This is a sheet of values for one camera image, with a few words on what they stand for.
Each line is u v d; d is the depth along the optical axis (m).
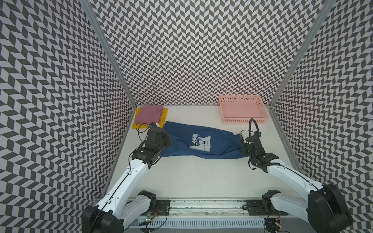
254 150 0.65
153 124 0.70
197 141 0.98
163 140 0.62
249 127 0.65
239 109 1.16
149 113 1.10
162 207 0.73
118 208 0.40
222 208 0.74
